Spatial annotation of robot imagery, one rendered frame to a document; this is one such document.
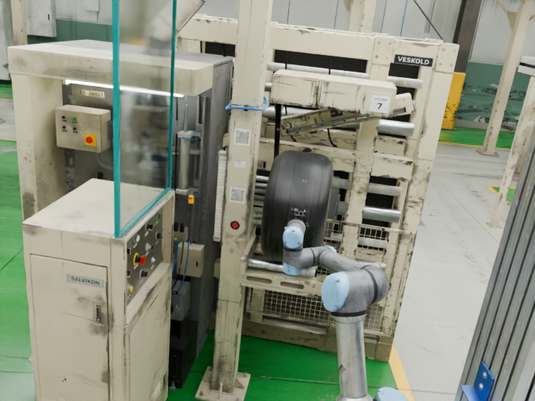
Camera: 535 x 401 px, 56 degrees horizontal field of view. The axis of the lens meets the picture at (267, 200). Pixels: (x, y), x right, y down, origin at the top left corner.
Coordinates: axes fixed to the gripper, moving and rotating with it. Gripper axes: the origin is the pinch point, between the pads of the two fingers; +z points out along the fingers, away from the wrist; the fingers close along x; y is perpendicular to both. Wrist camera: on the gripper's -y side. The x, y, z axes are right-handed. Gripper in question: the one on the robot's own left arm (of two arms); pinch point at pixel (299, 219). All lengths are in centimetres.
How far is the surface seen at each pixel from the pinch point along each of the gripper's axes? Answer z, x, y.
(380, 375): 76, -61, -115
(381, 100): 40, -29, 54
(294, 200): 2.8, 3.7, 7.1
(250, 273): 13.9, 20.6, -35.4
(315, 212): 2.1, -6.5, 3.4
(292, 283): 19.4, -0.3, -39.3
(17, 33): 597, 532, 64
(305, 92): 40, 8, 53
